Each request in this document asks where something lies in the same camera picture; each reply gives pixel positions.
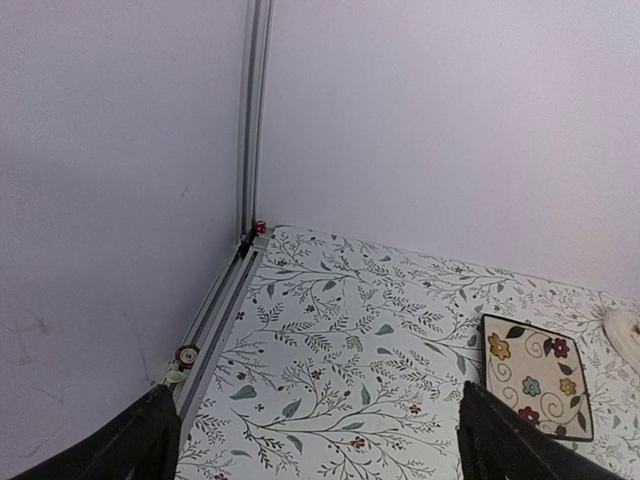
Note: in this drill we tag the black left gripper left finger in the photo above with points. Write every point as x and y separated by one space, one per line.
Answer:
142 442

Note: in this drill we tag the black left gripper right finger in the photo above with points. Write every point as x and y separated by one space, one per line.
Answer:
496 443

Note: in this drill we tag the white lace sneaker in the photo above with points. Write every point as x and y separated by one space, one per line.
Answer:
622 330

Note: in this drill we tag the square floral ceramic plate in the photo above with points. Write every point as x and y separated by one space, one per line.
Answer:
539 375

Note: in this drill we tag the red round knob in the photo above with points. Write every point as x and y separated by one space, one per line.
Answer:
186 356

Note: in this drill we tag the floral patterned table mat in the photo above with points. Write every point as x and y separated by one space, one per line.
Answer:
347 360

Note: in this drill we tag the aluminium side rail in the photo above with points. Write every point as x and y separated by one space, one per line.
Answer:
211 329

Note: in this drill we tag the left aluminium corner post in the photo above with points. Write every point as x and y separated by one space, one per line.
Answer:
254 67

